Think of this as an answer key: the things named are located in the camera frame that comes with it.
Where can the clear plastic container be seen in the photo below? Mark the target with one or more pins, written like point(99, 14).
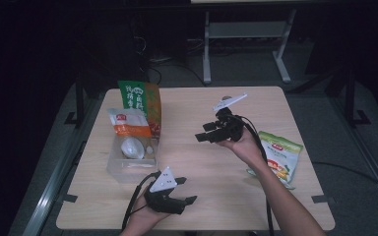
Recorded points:
point(131, 170)

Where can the silver metal rail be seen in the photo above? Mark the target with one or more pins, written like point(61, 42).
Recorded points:
point(55, 177)
point(370, 164)

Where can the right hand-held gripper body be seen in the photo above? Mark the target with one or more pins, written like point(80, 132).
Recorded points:
point(232, 128)

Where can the white and orange packet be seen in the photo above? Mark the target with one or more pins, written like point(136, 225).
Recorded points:
point(129, 129)

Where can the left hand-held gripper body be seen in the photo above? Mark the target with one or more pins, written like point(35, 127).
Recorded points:
point(164, 196)

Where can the white metal table frame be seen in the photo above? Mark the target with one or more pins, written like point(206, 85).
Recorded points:
point(247, 30)

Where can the person's left hand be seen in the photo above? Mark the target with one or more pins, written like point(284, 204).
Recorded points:
point(141, 221)

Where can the white and green packet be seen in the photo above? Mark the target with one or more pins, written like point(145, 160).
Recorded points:
point(285, 154)

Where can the person's right hand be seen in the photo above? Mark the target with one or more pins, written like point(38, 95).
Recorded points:
point(247, 147)

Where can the black tape strip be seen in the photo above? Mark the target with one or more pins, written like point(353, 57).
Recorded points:
point(69, 198)
point(322, 199)

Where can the green and red seasoning packet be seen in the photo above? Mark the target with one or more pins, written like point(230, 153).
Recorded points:
point(144, 98)

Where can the black metal stand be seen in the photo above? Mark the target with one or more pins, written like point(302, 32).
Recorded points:
point(79, 105)
point(351, 98)

